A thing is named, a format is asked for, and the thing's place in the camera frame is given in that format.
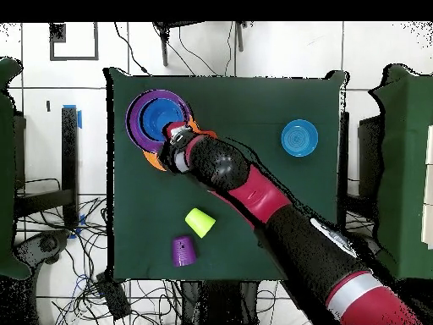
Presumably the dark blue bowl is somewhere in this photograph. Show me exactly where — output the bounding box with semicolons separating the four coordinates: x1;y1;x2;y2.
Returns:
138;97;185;141

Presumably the large yellow-orange bowl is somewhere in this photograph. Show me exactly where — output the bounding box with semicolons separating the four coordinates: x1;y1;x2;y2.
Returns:
142;114;202;173

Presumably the purple bowl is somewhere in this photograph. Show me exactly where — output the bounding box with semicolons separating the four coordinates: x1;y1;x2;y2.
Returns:
124;89;192;154

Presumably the green cup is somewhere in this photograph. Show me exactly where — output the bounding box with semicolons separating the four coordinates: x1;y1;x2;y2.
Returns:
184;207;217;240

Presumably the black tripod stand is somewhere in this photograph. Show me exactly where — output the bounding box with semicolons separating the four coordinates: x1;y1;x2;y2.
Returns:
152;20;249;68

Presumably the purple cup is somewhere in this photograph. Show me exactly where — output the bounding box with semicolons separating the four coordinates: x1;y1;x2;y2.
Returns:
171;235;198;268

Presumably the flat-bottomed light blue bowl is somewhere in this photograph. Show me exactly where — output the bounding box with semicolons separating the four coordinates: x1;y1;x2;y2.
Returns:
280;118;320;158

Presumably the dark green tablecloth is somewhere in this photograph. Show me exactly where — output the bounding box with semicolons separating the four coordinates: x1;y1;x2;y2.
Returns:
102;66;346;282

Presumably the black chair base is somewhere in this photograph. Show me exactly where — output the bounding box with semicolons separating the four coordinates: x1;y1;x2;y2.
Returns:
13;229;70;268

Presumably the black power strip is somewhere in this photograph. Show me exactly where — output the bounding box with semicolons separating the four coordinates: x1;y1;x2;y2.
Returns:
95;272;132;321

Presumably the black table frame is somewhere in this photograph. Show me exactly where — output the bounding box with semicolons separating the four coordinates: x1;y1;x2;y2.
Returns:
14;106;80;231

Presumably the black square floor frame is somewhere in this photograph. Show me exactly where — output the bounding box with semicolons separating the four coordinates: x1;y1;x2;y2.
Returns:
49;22;100;62

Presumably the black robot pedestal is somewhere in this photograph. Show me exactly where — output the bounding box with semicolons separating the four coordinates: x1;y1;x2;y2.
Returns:
180;279;261;325

